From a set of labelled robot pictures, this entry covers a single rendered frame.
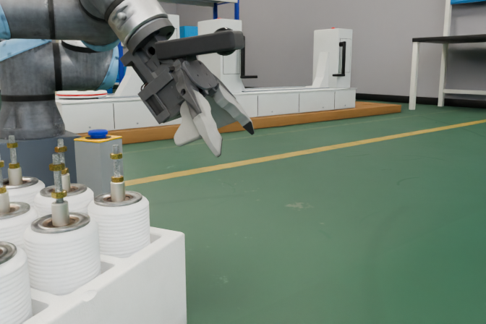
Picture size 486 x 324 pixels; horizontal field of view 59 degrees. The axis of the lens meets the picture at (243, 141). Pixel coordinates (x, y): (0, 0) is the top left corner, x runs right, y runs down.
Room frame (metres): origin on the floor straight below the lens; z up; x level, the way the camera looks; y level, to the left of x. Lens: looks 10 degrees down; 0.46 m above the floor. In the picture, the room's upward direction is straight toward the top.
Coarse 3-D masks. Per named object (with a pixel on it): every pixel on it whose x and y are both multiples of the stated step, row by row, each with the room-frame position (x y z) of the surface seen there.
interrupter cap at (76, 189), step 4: (72, 184) 0.75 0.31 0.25; (76, 184) 0.75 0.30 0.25; (80, 184) 0.75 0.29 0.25; (84, 184) 0.75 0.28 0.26; (44, 188) 0.72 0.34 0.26; (48, 188) 0.73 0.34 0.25; (52, 188) 0.73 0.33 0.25; (72, 188) 0.74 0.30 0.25; (76, 188) 0.73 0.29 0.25; (80, 188) 0.73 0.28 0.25; (84, 188) 0.72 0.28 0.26; (40, 192) 0.70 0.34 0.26; (44, 192) 0.70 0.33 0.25; (48, 192) 0.70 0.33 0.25; (68, 192) 0.70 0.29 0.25; (72, 192) 0.70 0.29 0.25; (76, 192) 0.70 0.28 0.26; (80, 192) 0.71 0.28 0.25; (44, 196) 0.69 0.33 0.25; (48, 196) 0.68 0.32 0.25; (68, 196) 0.69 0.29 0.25
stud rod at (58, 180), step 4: (56, 156) 0.56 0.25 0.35; (56, 160) 0.56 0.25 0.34; (60, 160) 0.57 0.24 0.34; (56, 172) 0.56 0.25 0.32; (60, 172) 0.56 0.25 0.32; (56, 176) 0.56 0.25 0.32; (60, 176) 0.56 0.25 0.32; (56, 180) 0.56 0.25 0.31; (60, 180) 0.56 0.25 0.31; (56, 184) 0.56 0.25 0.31; (60, 184) 0.56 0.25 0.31; (56, 188) 0.56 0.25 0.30; (60, 188) 0.56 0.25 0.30; (56, 200) 0.56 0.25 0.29; (60, 200) 0.56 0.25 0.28
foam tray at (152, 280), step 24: (168, 240) 0.68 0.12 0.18; (120, 264) 0.59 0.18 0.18; (144, 264) 0.61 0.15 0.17; (168, 264) 0.66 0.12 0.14; (96, 288) 0.52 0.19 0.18; (120, 288) 0.56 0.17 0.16; (144, 288) 0.60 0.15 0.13; (168, 288) 0.66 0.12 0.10; (48, 312) 0.46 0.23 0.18; (72, 312) 0.48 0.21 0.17; (96, 312) 0.51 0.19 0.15; (120, 312) 0.55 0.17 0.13; (144, 312) 0.60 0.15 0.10; (168, 312) 0.66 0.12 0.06
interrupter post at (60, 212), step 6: (54, 204) 0.56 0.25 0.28; (60, 204) 0.56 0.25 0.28; (66, 204) 0.56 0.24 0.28; (54, 210) 0.56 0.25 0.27; (60, 210) 0.56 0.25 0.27; (66, 210) 0.56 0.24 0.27; (54, 216) 0.56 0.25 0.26; (60, 216) 0.56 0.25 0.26; (66, 216) 0.56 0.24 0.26; (54, 222) 0.56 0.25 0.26; (60, 222) 0.56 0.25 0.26; (66, 222) 0.56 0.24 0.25
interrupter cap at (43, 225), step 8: (48, 216) 0.59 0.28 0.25; (72, 216) 0.59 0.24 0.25; (80, 216) 0.58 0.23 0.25; (88, 216) 0.58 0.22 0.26; (32, 224) 0.55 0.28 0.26; (40, 224) 0.55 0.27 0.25; (48, 224) 0.56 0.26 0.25; (72, 224) 0.55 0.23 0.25; (80, 224) 0.55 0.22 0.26; (40, 232) 0.53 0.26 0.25; (48, 232) 0.53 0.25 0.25; (56, 232) 0.53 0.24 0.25
